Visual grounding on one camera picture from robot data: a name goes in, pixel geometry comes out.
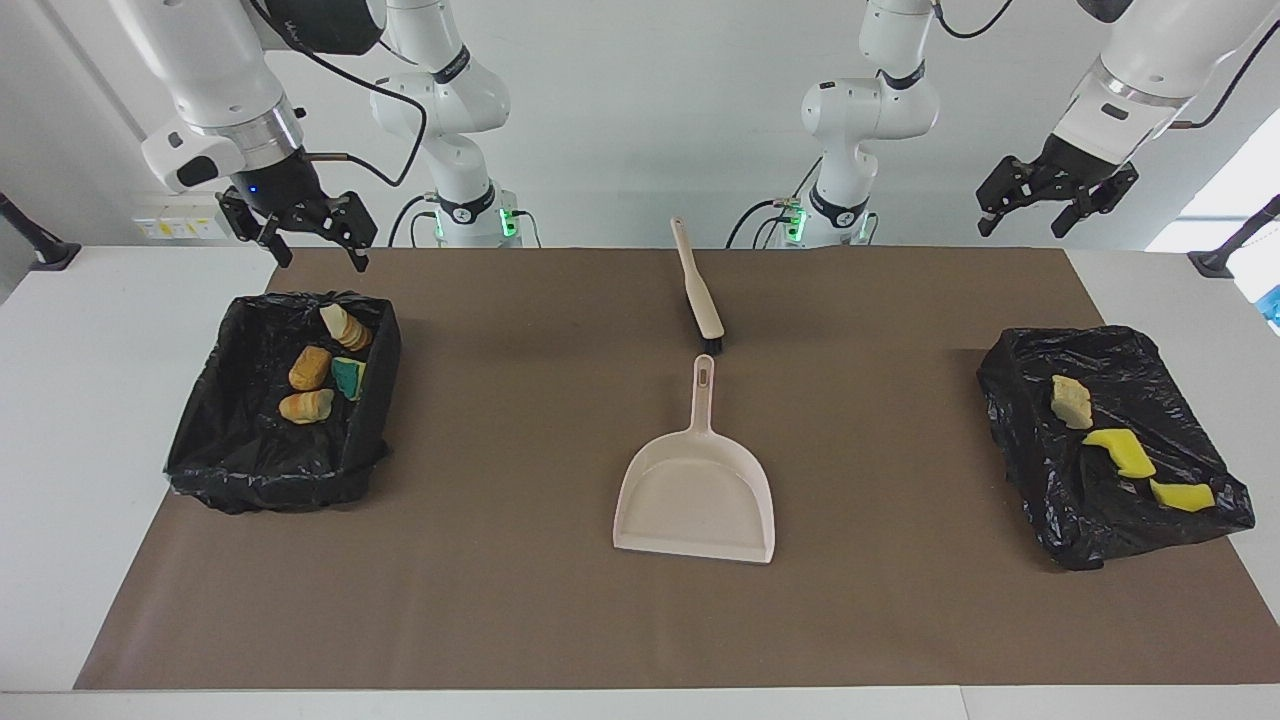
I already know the croissant with pale underside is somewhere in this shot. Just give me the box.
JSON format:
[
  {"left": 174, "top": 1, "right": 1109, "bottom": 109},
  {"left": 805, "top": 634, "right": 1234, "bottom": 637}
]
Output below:
[{"left": 319, "top": 303, "right": 374, "bottom": 352}]

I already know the brown bread roll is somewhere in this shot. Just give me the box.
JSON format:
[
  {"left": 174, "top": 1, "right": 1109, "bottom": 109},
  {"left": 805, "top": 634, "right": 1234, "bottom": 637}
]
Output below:
[{"left": 288, "top": 345, "right": 334, "bottom": 393}]

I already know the striped orange croissant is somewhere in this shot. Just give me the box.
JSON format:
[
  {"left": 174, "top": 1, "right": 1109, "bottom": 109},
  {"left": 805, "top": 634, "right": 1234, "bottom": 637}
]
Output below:
[{"left": 278, "top": 388, "right": 336, "bottom": 426}]

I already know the golden flaky croissant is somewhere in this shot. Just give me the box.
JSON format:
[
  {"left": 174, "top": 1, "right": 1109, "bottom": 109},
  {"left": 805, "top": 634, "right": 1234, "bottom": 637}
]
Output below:
[{"left": 1050, "top": 375, "right": 1095, "bottom": 431}]

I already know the beige brush with black bristles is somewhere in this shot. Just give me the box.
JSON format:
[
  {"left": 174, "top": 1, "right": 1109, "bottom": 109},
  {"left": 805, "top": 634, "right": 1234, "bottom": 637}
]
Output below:
[{"left": 670, "top": 216, "right": 726, "bottom": 357}]

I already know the beige plastic dustpan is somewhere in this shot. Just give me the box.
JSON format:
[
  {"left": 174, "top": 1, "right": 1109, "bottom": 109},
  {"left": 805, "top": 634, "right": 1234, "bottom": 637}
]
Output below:
[{"left": 612, "top": 354, "right": 777, "bottom": 565}]

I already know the bin lined with black bag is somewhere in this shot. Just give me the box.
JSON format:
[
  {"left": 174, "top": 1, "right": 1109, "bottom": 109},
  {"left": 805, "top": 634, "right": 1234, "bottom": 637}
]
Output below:
[
  {"left": 976, "top": 324, "right": 1257, "bottom": 572},
  {"left": 163, "top": 290, "right": 403, "bottom": 516}
]

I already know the brown table mat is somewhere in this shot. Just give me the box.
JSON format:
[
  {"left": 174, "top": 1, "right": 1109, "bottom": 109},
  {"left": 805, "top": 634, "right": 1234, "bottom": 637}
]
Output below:
[{"left": 73, "top": 247, "right": 1280, "bottom": 691}]

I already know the black base power cable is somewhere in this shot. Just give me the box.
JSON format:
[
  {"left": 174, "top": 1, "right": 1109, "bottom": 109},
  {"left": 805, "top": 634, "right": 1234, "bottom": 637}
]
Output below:
[
  {"left": 725, "top": 155, "right": 823, "bottom": 249},
  {"left": 388, "top": 193, "right": 441, "bottom": 248}
]

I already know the white wall outlet box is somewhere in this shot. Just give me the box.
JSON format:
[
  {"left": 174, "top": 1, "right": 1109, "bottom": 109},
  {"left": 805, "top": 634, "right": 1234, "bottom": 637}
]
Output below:
[{"left": 133, "top": 192, "right": 238, "bottom": 241}]

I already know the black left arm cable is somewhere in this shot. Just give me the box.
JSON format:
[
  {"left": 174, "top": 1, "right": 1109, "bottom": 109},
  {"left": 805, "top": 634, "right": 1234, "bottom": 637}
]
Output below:
[{"left": 1170, "top": 20, "right": 1280, "bottom": 129}]

